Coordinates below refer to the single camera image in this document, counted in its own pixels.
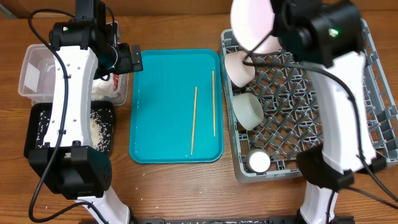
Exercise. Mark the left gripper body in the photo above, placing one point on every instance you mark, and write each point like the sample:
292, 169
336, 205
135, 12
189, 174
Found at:
118, 60

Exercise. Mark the red snack wrapper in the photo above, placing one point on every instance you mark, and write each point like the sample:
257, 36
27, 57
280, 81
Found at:
116, 81

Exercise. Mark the white napkin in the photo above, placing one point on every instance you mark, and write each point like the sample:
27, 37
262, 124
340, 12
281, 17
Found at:
102, 89

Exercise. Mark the wooden chopstick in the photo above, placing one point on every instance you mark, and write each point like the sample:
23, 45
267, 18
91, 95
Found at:
194, 120
213, 103

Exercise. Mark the white bowl with rice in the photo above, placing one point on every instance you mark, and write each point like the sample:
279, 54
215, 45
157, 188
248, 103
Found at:
239, 73

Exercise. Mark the large white plate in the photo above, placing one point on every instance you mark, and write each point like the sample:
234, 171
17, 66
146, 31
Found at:
251, 21

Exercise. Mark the pale green shallow bowl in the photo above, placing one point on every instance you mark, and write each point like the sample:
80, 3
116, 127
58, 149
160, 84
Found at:
248, 110

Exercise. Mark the small white cup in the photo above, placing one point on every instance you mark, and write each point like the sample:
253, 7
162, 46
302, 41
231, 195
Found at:
258, 161

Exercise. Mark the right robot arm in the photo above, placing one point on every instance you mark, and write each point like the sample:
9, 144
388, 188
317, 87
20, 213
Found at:
326, 41

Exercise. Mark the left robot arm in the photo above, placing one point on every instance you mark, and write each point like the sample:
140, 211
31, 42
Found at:
85, 48

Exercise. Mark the grey dishwasher rack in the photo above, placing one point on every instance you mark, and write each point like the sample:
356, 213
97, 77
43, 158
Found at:
291, 121

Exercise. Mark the black plastic tray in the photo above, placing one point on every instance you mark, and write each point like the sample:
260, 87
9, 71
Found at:
35, 116

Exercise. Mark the spilled rice pile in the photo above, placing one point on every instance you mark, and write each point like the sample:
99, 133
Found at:
102, 126

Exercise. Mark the clear plastic bin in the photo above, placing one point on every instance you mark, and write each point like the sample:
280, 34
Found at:
37, 79

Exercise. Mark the teal serving tray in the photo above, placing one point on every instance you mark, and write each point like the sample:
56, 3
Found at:
162, 107

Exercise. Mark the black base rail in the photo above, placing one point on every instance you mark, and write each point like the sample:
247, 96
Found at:
270, 220

